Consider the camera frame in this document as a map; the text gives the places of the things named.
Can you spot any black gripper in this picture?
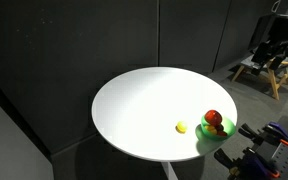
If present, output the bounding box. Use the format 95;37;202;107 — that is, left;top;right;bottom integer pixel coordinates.
248;13;288;71

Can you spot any red toy apple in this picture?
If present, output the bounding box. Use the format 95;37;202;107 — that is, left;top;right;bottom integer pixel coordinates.
204;109;224;128

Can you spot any white table pedestal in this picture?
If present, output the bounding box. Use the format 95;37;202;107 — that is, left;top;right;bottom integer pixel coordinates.
160;161;179;180

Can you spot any wooden sawhorse stand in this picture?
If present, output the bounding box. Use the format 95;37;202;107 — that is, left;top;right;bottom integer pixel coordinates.
231;49;288;101

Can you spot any black purple spring clamp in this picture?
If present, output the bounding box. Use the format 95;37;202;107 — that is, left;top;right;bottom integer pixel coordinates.
213;147;282;180
238;121;288;148

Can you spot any yellow toy lemon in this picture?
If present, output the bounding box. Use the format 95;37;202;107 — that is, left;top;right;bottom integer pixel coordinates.
175;120;188;134

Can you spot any yellow toy fruit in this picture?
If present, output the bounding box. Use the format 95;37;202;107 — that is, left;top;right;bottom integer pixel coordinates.
204;124;218;136

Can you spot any white side panel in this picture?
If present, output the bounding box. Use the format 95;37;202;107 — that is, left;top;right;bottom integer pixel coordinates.
0;89;55;180

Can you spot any green translucent bowl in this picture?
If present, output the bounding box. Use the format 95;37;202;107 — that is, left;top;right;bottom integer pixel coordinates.
195;114;237;142

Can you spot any grey board on sawhorse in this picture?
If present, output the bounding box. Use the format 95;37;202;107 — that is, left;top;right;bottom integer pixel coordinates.
239;52;288;72

